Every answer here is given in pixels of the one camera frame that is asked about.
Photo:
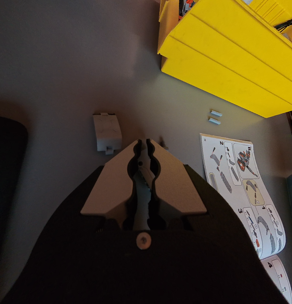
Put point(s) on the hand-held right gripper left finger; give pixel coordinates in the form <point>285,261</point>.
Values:
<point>108,190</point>

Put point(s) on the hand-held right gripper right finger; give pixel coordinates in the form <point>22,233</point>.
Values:
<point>179,190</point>

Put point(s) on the grey assembled beam piece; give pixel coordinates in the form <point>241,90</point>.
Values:
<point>144,166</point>

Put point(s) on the grey curved building piece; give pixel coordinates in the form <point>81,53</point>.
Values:
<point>107,133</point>

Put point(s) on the yellow storage bin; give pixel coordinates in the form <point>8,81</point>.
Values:
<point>219,71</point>

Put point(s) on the building pieces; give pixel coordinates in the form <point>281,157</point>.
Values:
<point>186,7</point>

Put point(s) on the grey desk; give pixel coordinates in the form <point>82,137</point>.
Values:
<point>65,71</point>

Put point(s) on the small grey connector piece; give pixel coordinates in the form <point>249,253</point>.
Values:
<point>163,142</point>

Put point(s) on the open instruction booklet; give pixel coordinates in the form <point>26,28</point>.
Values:
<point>231,166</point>

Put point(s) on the short grey axle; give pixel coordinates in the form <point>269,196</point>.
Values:
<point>216,113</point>
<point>214,121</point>

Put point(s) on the black perforated chair armrest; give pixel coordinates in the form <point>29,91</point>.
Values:
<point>8,178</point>

